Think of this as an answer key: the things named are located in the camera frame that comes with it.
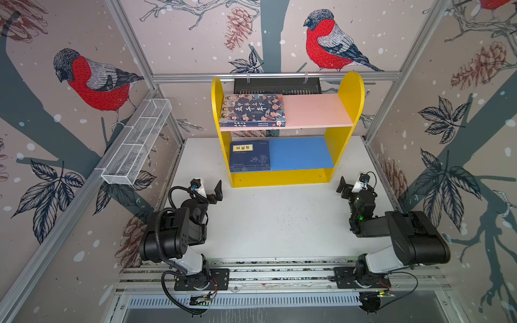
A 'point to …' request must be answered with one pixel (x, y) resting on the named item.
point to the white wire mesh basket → (136, 142)
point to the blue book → (247, 155)
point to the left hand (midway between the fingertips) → (209, 180)
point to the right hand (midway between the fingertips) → (353, 181)
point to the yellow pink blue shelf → (299, 161)
